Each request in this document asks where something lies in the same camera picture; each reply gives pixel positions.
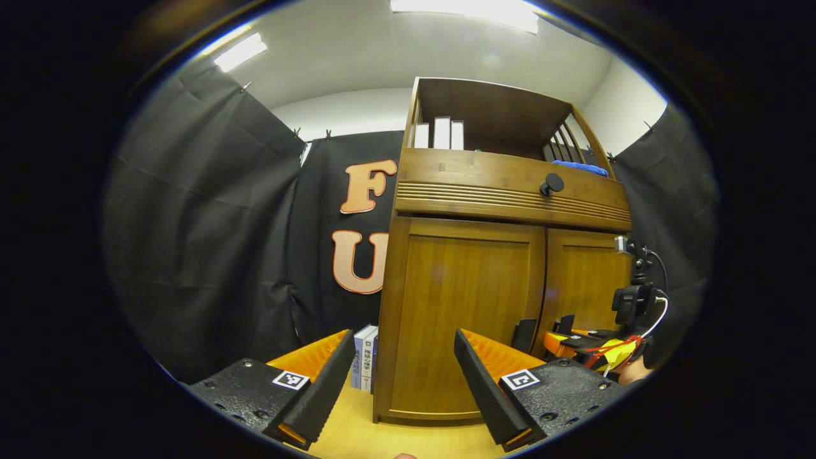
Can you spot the wooden double-door shoe cabinet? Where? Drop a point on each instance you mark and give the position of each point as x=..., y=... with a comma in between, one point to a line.
x=497, y=115

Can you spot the white spine book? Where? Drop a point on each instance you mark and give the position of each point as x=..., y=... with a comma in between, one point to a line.
x=368, y=363

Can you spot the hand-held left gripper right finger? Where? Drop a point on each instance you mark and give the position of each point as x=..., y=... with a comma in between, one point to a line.
x=488, y=395

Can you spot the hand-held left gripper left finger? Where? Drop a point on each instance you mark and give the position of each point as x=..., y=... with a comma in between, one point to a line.
x=325, y=389

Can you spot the black round drawer knob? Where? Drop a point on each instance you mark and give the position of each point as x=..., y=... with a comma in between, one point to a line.
x=551, y=185

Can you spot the small ceiling light panel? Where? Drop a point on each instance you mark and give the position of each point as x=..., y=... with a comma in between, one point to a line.
x=240, y=51

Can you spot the wooden cabinet door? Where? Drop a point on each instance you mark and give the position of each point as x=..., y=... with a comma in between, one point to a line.
x=465, y=306
x=586, y=280

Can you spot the blue folded cloth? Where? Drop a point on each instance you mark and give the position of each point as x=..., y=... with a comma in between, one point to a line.
x=580, y=168

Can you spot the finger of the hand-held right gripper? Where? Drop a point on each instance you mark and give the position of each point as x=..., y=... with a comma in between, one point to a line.
x=558, y=344

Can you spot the black backdrop cloth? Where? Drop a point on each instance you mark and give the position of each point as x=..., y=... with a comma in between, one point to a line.
x=191, y=223

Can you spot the wooden ribbed cabinet drawer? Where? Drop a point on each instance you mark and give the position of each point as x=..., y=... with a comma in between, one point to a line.
x=472, y=178

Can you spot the dark blue spine book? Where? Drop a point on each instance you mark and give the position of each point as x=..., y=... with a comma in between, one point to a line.
x=375, y=363

